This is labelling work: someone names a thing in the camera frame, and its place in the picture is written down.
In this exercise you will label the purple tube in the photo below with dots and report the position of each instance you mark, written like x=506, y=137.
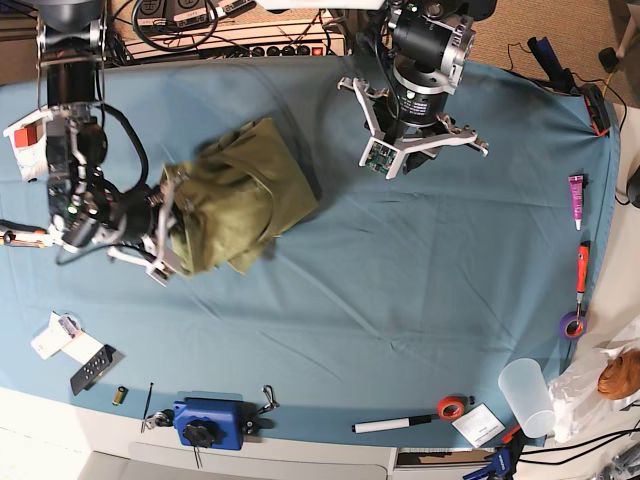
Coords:
x=576, y=186

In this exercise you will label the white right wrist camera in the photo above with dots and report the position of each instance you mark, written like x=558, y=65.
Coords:
x=162, y=269

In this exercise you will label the white card packet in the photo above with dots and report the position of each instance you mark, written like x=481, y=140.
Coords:
x=64, y=333

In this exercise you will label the orange screwdriver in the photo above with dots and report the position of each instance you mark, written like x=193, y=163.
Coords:
x=582, y=268

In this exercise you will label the brown wooden object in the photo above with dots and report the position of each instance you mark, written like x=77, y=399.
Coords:
x=620, y=378

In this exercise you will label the white black marker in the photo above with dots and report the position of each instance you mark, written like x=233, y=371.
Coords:
x=393, y=424

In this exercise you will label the purple tape roll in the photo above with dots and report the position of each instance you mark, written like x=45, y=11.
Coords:
x=572, y=326

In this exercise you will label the orange white utility knife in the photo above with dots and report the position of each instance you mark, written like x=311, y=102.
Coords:
x=20, y=235

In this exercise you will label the olive green t-shirt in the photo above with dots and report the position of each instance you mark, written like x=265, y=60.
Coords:
x=237, y=195

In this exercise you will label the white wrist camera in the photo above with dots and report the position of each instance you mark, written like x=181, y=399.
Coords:
x=162, y=269
x=381, y=158

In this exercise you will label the white paper note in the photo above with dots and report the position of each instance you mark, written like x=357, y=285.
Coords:
x=478, y=426

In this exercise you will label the black remote control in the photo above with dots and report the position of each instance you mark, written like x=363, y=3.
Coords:
x=90, y=372

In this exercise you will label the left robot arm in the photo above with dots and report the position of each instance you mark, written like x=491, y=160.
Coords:
x=421, y=48

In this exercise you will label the paper with orange block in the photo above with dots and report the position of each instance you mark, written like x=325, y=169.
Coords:
x=28, y=142

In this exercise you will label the black zip tie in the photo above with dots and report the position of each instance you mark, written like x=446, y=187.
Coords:
x=146, y=408

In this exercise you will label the white plastic bag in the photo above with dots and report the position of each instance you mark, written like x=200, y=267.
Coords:
x=576, y=401

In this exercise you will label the black power strip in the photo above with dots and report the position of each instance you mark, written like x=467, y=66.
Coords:
x=266, y=50

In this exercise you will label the blue bar clamp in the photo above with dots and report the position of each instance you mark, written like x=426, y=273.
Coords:
x=502, y=463

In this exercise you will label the blue table clamp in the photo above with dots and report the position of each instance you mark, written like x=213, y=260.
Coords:
x=208, y=424

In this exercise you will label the metal carabiner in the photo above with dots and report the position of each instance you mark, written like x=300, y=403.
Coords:
x=267, y=397

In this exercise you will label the red tape roll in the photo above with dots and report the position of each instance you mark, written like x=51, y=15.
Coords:
x=450, y=408

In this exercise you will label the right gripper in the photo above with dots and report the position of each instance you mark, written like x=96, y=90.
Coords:
x=141, y=222

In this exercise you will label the small yellow battery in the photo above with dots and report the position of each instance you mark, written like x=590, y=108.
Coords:
x=119, y=396

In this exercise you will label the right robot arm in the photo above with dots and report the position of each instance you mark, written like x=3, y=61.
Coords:
x=94, y=155

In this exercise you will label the red black clamp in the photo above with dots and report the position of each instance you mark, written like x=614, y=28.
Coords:
x=596, y=107

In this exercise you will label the translucent plastic cup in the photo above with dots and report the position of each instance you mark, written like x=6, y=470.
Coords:
x=525, y=391

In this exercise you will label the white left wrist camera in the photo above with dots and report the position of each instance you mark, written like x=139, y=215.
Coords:
x=381, y=158

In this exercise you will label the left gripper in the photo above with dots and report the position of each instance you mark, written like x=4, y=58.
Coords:
x=441, y=133

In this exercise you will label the blue table cloth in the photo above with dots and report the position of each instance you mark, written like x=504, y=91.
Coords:
x=393, y=295

